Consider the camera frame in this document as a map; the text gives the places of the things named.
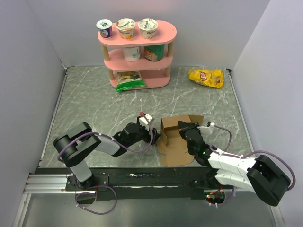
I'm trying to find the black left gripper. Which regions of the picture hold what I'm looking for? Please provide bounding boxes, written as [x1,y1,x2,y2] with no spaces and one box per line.
[127,116,161,147]

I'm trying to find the brown cardboard box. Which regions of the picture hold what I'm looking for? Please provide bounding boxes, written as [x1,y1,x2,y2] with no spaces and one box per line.
[156,115,204,167]

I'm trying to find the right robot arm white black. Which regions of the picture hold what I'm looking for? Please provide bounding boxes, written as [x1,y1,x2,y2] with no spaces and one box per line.
[178,121,296,207]

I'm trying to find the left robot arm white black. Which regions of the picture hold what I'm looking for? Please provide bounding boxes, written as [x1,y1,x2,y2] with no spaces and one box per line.
[53,114,160,190]

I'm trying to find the green snack box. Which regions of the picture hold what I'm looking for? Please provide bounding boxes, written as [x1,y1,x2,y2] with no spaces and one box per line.
[144,45,165,62]

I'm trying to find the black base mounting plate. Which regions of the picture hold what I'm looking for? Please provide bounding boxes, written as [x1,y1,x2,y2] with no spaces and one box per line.
[63,166,237,205]

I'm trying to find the yellow Lays chip bag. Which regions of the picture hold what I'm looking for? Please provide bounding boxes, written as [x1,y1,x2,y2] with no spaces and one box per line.
[188,69,224,89]

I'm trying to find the green chip bag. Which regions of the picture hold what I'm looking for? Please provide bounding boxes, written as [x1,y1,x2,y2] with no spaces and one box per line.
[116,71,146,92]

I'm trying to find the pink three-tier shelf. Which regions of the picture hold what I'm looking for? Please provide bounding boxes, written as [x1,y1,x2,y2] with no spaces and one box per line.
[98,20,177,89]

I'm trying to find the white cup middle shelf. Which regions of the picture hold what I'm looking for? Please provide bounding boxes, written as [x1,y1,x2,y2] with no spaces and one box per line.
[123,46,140,62]

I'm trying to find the white Chobani yogurt cup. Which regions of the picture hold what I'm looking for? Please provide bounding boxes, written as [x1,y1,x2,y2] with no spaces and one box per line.
[138,18,158,39]

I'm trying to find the orange Chobani yogurt cup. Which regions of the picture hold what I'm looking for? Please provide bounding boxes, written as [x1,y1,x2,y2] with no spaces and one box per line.
[116,18,136,39]

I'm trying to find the purple white yogurt cup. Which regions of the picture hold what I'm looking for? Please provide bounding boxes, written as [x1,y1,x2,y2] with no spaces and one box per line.
[96,19,112,39]

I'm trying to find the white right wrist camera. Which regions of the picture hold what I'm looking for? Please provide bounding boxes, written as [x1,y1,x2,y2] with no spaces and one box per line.
[198,122,215,136]

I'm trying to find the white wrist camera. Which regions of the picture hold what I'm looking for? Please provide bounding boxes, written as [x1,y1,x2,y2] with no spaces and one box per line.
[139,112,154,130]
[198,122,215,136]

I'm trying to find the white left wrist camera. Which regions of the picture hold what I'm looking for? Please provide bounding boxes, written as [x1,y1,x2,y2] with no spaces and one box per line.
[139,112,154,130]

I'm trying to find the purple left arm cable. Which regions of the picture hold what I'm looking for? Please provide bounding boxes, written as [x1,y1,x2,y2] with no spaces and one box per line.
[57,115,154,215]

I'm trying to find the aluminium rail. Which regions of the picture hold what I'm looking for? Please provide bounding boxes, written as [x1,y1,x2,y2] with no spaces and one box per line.
[23,174,76,194]

